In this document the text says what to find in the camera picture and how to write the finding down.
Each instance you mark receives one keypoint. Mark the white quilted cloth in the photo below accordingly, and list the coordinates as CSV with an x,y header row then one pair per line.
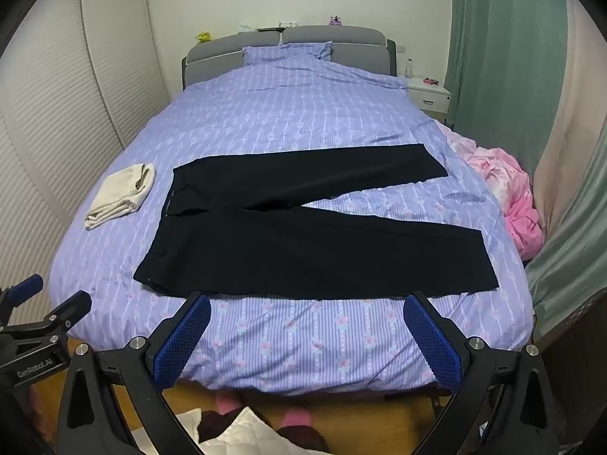
x,y
246,429

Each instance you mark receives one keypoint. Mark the green curtain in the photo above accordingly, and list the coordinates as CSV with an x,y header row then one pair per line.
x,y
569,246
502,57

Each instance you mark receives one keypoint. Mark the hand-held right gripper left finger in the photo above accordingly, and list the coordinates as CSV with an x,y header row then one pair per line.
x,y
182,341

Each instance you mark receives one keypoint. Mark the purple toy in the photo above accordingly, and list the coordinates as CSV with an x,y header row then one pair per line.
x,y
335,21

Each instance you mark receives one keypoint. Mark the beige curtain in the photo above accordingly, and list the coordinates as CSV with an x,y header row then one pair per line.
x,y
574,128

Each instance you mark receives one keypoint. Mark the light purple bed sheet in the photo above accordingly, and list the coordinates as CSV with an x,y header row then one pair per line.
x,y
284,104

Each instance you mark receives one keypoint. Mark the clear plastic bottle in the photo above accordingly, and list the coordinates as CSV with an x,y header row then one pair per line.
x,y
409,68

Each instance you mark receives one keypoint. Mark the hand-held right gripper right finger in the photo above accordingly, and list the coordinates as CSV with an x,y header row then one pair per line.
x,y
434,341

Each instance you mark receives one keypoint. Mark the folded cream cloth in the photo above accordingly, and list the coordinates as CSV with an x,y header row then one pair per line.
x,y
121,194

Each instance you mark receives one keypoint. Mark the purple striped pillow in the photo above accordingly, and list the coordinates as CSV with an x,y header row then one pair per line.
x,y
287,52

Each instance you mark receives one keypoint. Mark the white nightstand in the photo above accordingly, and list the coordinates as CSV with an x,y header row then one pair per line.
x,y
429,95

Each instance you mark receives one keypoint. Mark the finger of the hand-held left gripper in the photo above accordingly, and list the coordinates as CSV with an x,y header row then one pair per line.
x,y
66,310
26,286

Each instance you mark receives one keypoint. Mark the flat black item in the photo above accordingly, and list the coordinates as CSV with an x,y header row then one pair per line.
x,y
270,29

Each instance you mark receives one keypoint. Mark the grey padded headboard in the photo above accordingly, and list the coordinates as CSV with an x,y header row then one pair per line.
x,y
332,35

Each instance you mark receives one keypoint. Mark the black pants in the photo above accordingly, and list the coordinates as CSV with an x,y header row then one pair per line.
x,y
284,246

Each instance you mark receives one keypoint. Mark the pink slipper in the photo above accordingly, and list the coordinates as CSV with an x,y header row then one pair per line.
x,y
295,419
227,402

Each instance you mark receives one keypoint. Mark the white louvered wardrobe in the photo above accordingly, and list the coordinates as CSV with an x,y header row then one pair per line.
x,y
61,104

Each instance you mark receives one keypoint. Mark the yellow toy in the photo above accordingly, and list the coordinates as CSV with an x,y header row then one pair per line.
x,y
204,37

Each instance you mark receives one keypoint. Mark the pink crumpled blanket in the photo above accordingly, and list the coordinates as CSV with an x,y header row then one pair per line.
x,y
507,189

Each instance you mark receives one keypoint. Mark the person's left hand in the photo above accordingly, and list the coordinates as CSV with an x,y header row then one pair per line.
x,y
40,412

